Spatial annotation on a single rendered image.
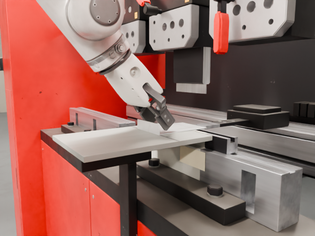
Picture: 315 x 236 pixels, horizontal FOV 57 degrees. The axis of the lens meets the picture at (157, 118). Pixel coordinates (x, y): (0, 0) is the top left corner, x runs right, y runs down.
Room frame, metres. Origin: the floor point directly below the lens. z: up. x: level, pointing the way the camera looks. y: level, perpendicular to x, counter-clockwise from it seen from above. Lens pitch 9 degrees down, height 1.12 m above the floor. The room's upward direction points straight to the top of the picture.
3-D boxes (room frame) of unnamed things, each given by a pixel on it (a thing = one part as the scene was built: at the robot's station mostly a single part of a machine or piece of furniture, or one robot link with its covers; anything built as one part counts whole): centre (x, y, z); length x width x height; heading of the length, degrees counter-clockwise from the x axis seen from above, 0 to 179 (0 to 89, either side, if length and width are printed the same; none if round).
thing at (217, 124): (0.73, -0.21, 1.01); 0.26 x 0.12 x 0.05; 124
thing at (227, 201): (0.58, -0.05, 0.89); 0.30 x 0.05 x 0.03; 34
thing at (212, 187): (0.49, -0.10, 0.91); 0.03 x 0.03 x 0.02
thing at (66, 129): (1.11, 0.31, 0.89); 0.30 x 0.05 x 0.03; 34
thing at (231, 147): (0.62, -0.09, 0.98); 0.20 x 0.03 x 0.03; 34
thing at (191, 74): (0.64, -0.07, 1.13); 0.10 x 0.02 x 0.10; 34
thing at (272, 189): (0.60, -0.10, 0.92); 0.39 x 0.06 x 0.10; 34
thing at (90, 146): (0.56, 0.05, 1.00); 0.26 x 0.18 x 0.01; 124
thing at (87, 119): (1.10, 0.23, 0.92); 0.50 x 0.06 x 0.10; 34
